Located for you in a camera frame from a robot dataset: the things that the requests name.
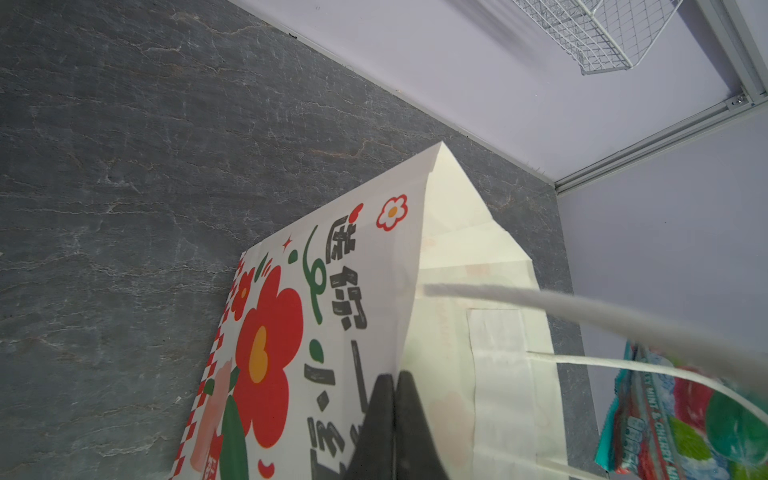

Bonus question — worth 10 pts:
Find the teal Fox's mint bag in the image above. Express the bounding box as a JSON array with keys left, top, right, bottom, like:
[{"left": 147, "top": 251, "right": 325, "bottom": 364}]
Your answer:
[{"left": 595, "top": 369, "right": 767, "bottom": 479}]

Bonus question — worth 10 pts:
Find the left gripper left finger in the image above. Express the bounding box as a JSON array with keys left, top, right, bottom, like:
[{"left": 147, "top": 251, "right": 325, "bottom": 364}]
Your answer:
[{"left": 343, "top": 374, "right": 395, "bottom": 480}]

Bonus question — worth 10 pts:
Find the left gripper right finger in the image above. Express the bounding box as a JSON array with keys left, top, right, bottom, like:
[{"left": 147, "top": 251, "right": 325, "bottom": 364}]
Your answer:
[{"left": 394, "top": 370, "right": 448, "bottom": 480}]

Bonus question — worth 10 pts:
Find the white wire shelf basket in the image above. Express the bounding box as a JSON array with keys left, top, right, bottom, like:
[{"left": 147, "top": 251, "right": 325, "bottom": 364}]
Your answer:
[{"left": 516, "top": 0, "right": 681, "bottom": 75}]

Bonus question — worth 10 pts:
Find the white floral paper bag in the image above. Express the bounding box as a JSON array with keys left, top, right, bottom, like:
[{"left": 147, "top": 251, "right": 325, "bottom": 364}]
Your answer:
[{"left": 170, "top": 143, "right": 767, "bottom": 479}]

